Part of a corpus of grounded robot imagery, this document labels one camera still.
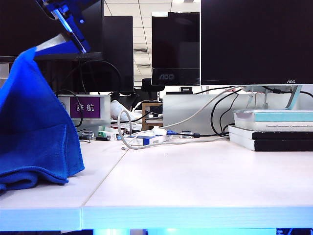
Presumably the black power cable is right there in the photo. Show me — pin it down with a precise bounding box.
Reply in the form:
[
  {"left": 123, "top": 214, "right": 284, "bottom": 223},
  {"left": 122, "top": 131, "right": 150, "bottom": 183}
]
[
  {"left": 210, "top": 88, "right": 242, "bottom": 137},
  {"left": 219, "top": 93, "right": 240, "bottom": 135}
]

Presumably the blue microfibre rag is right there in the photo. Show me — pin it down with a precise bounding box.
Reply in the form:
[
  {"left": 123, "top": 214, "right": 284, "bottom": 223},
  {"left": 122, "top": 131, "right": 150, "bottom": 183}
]
[{"left": 0, "top": 46, "right": 86, "bottom": 193}]

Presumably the white cable with small plug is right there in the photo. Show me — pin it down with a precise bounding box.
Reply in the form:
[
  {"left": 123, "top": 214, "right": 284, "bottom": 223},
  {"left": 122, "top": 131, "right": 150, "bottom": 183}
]
[{"left": 121, "top": 129, "right": 138, "bottom": 151}]

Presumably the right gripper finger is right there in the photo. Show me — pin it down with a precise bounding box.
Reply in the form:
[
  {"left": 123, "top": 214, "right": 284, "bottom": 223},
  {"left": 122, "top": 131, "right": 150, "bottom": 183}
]
[
  {"left": 35, "top": 40, "right": 83, "bottom": 56},
  {"left": 35, "top": 33, "right": 67, "bottom": 52}
]

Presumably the black office chair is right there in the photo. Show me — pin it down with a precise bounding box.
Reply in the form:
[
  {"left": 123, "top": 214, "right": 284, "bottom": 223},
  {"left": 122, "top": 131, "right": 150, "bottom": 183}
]
[{"left": 141, "top": 78, "right": 165, "bottom": 100}]

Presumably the large AOC monitor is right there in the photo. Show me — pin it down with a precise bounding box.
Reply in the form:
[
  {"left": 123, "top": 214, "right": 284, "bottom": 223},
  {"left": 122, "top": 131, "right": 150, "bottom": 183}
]
[{"left": 200, "top": 0, "right": 313, "bottom": 112}]

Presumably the frosted white partition panel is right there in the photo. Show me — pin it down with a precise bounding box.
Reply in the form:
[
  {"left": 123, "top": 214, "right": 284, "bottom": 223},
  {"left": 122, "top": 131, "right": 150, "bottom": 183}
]
[{"left": 57, "top": 94, "right": 111, "bottom": 134}]

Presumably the white adapter box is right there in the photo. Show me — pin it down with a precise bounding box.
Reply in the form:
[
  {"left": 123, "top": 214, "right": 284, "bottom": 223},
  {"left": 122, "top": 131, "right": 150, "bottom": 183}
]
[{"left": 152, "top": 126, "right": 170, "bottom": 136}]

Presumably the portrait AOC monitor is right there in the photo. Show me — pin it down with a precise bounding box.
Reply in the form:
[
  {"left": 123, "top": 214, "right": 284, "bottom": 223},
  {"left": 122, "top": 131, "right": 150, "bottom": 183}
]
[{"left": 151, "top": 11, "right": 201, "bottom": 86}]

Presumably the long grey cable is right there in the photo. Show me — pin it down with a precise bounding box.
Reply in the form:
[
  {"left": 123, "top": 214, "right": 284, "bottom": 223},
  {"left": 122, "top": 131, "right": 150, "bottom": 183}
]
[{"left": 156, "top": 85, "right": 243, "bottom": 130}]

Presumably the thick grey looped cable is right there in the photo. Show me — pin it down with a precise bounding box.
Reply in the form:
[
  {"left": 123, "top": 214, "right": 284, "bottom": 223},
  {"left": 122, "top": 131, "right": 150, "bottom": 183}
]
[{"left": 117, "top": 110, "right": 231, "bottom": 150}]

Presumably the black unlit monitor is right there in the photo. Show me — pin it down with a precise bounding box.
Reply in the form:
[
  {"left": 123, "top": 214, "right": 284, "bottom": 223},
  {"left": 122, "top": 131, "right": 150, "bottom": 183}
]
[{"left": 46, "top": 16, "right": 134, "bottom": 95}]

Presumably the wooden box frame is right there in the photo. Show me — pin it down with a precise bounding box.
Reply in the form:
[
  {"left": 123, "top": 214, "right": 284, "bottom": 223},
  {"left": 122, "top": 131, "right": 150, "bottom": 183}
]
[{"left": 141, "top": 102, "right": 164, "bottom": 131}]

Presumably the black cable with blue plug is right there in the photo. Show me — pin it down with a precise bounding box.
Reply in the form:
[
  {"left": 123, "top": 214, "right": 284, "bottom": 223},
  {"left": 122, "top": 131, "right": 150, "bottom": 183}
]
[{"left": 166, "top": 131, "right": 230, "bottom": 138}]

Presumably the thick black book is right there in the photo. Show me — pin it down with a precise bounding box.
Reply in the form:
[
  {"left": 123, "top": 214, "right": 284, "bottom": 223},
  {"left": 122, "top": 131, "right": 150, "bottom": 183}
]
[{"left": 229, "top": 133, "right": 313, "bottom": 152}]

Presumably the purple name sign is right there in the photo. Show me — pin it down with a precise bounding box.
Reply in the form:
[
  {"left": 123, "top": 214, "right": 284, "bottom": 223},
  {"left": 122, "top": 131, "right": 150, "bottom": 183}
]
[{"left": 70, "top": 97, "right": 101, "bottom": 119}]

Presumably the blue and white carton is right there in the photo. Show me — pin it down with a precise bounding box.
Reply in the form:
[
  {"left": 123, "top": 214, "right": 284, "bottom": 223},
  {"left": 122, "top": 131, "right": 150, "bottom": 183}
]
[{"left": 122, "top": 135, "right": 173, "bottom": 147}]

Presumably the white plastic bottle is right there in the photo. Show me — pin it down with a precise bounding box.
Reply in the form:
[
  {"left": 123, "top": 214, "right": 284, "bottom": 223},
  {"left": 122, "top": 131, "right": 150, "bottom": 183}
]
[{"left": 110, "top": 99, "right": 135, "bottom": 121}]

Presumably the silver partition panel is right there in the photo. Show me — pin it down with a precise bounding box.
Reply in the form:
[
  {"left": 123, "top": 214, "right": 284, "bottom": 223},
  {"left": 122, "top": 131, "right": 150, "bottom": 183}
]
[{"left": 163, "top": 94, "right": 313, "bottom": 136}]

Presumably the thin black cable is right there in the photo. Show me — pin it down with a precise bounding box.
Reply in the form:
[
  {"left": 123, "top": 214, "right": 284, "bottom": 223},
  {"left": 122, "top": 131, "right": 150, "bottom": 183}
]
[{"left": 112, "top": 110, "right": 163, "bottom": 124}]

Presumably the black looped cable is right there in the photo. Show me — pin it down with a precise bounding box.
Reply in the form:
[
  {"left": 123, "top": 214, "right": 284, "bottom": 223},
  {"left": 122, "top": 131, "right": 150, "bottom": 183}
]
[{"left": 57, "top": 90, "right": 85, "bottom": 128}]

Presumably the teal book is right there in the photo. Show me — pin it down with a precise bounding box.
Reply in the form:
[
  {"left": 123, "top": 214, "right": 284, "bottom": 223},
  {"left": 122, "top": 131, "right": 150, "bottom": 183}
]
[{"left": 233, "top": 109, "right": 313, "bottom": 123}]

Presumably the white book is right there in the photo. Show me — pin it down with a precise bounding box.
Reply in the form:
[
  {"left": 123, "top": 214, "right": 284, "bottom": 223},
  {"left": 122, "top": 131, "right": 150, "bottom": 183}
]
[{"left": 235, "top": 119, "right": 313, "bottom": 133}]

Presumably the black cable with ferrite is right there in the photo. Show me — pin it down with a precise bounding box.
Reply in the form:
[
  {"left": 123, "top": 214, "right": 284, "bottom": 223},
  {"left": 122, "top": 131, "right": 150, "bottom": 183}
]
[{"left": 261, "top": 86, "right": 313, "bottom": 98}]

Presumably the flat white and green box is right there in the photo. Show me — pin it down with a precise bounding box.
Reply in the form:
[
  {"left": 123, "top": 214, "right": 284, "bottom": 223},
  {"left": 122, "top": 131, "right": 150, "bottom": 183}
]
[{"left": 111, "top": 122, "right": 143, "bottom": 131}]

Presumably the black monitor with square stand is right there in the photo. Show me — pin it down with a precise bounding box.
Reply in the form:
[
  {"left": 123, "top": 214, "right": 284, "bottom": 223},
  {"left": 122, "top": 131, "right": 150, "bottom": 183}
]
[{"left": 0, "top": 0, "right": 105, "bottom": 95}]

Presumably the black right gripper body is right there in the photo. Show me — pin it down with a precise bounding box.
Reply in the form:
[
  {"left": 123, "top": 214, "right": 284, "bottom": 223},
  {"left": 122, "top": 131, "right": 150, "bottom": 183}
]
[{"left": 35, "top": 0, "right": 91, "bottom": 54}]

